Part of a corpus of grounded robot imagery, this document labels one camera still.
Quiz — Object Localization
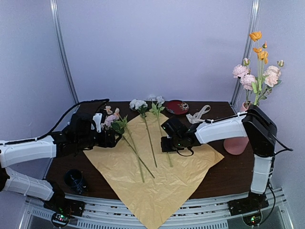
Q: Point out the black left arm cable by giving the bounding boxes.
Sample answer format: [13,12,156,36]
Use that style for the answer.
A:
[4,98,110,144]

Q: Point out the left aluminium frame post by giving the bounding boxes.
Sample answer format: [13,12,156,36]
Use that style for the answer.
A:
[50,0,79,104]

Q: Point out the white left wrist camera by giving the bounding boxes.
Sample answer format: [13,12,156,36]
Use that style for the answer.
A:
[91,113,105,133]

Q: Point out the pink cylindrical vase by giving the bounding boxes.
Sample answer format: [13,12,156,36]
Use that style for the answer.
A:
[223,101,253,156]

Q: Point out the white blue flower stem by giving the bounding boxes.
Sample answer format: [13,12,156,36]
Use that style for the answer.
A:
[147,96,165,168]

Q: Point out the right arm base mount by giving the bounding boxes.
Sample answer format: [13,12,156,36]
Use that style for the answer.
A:
[227,198,269,227]

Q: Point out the grey printed ribbon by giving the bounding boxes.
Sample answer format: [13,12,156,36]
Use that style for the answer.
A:
[186,105,211,124]

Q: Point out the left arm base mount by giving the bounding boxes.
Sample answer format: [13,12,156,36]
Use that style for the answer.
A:
[42,189,85,229]

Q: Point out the dark blue cup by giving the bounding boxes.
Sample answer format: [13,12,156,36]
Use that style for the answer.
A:
[64,169,88,195]

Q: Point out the peach pink flower stem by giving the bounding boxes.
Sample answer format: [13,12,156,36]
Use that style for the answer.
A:
[102,105,155,183]

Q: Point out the orange flower stem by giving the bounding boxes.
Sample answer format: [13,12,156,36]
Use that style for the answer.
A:
[249,31,269,106]

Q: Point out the light pink rose stem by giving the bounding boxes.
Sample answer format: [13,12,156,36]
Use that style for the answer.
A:
[259,60,285,104]

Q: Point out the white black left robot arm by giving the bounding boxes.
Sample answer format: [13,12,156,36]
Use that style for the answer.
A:
[0,113,122,212]

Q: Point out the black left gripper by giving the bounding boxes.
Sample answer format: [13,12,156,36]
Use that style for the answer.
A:
[76,129,122,150]

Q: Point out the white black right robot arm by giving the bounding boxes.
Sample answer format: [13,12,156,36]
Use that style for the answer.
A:
[161,105,277,211]

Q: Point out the orange yellow wrapping paper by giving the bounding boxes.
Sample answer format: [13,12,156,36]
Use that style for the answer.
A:
[85,113,223,229]

